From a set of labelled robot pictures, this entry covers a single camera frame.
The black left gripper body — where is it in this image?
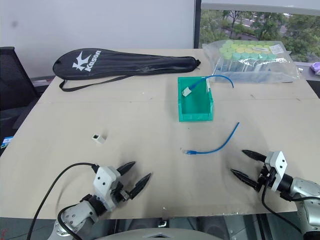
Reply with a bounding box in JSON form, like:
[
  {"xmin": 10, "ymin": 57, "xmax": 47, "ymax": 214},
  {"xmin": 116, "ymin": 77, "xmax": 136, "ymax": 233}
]
[{"xmin": 110, "ymin": 182, "xmax": 130, "ymax": 205}]

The green plastic bin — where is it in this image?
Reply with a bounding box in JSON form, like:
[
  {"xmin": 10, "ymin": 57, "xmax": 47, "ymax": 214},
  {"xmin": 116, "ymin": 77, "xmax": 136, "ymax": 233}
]
[{"xmin": 177, "ymin": 76, "xmax": 215, "ymax": 123}]

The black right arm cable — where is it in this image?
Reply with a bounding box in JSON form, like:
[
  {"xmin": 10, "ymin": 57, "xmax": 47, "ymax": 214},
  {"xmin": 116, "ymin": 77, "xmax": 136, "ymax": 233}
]
[{"xmin": 261, "ymin": 183, "xmax": 305, "ymax": 236}]

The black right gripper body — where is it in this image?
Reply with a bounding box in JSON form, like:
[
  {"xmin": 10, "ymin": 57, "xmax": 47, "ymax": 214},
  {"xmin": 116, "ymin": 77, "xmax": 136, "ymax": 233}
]
[{"xmin": 257, "ymin": 162, "xmax": 276, "ymax": 192}]

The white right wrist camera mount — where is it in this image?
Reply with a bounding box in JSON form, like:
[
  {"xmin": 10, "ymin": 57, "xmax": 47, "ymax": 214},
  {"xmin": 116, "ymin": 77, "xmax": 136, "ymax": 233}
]
[{"xmin": 264, "ymin": 150, "xmax": 289, "ymax": 192}]

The purple object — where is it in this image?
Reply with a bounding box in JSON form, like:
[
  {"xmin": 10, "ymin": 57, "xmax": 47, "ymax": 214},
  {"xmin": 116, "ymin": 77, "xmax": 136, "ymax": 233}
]
[{"xmin": 309, "ymin": 62, "xmax": 320, "ymax": 76}]

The black racket bag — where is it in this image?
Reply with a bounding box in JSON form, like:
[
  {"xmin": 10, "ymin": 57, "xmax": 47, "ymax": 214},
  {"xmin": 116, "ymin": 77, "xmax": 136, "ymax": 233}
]
[{"xmin": 52, "ymin": 48, "xmax": 202, "ymax": 92}]

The clear bag of capped tubes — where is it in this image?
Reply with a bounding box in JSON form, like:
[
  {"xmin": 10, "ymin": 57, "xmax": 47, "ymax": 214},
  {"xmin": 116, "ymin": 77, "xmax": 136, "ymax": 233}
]
[{"xmin": 201, "ymin": 39, "xmax": 301, "ymax": 84}]

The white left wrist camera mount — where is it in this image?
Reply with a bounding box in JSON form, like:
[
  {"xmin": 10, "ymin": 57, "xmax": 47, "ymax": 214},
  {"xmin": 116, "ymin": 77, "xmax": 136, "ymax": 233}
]
[{"xmin": 93, "ymin": 166, "xmax": 121, "ymax": 212}]

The blue cable with white coupler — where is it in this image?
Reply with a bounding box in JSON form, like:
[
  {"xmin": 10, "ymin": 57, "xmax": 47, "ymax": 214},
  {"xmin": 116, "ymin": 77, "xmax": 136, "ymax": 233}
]
[{"xmin": 181, "ymin": 74, "xmax": 235, "ymax": 98}]

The blue printed box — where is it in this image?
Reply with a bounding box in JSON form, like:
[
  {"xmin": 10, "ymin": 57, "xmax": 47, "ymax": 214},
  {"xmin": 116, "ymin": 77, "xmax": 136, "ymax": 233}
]
[{"xmin": 0, "ymin": 136, "xmax": 14, "ymax": 151}]

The blue Ethernet cable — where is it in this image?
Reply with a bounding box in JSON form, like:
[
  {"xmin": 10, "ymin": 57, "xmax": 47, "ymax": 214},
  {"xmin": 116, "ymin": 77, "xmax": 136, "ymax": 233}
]
[{"xmin": 180, "ymin": 121, "xmax": 241, "ymax": 157}]

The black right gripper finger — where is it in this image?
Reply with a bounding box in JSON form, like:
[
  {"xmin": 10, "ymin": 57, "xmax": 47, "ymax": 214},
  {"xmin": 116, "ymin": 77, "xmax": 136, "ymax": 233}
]
[
  {"xmin": 240, "ymin": 149, "xmax": 268, "ymax": 163},
  {"xmin": 230, "ymin": 168, "xmax": 261, "ymax": 192}
]

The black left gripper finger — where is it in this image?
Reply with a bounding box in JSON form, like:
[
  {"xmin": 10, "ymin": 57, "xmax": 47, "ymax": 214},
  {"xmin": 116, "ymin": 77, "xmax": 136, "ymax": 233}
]
[
  {"xmin": 125, "ymin": 172, "xmax": 153, "ymax": 200},
  {"xmin": 116, "ymin": 161, "xmax": 137, "ymax": 176}
]

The grey robot torso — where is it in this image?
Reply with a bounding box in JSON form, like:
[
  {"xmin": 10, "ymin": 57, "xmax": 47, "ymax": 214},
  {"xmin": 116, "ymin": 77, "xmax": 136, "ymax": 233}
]
[{"xmin": 98, "ymin": 224, "xmax": 223, "ymax": 240}]

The black office chair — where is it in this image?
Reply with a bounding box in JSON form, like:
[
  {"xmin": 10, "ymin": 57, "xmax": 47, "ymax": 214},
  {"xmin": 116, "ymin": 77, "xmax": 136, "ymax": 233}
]
[{"xmin": 0, "ymin": 46, "xmax": 41, "ymax": 112}]

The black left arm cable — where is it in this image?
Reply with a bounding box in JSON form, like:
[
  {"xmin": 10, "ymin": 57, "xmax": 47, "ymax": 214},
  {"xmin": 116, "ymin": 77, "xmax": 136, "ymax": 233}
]
[{"xmin": 26, "ymin": 162, "xmax": 99, "ymax": 240}]

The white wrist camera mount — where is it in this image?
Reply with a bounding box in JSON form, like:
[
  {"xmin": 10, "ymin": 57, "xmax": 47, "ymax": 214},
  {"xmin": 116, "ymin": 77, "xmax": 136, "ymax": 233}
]
[
  {"xmin": 264, "ymin": 150, "xmax": 289, "ymax": 192},
  {"xmin": 93, "ymin": 166, "xmax": 121, "ymax": 212}
]

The small white connector block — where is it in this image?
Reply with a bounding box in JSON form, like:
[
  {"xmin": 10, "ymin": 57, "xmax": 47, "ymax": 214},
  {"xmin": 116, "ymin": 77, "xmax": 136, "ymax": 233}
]
[{"xmin": 91, "ymin": 133, "xmax": 107, "ymax": 145}]

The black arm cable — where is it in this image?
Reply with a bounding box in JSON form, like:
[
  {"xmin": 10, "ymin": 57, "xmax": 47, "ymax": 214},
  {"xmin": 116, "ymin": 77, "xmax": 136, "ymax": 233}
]
[
  {"xmin": 26, "ymin": 162, "xmax": 99, "ymax": 240},
  {"xmin": 261, "ymin": 183, "xmax": 305, "ymax": 236}
]

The black window frame post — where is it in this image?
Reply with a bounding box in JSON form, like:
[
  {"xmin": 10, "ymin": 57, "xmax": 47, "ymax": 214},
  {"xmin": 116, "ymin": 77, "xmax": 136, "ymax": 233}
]
[{"xmin": 193, "ymin": 0, "xmax": 203, "ymax": 50}]

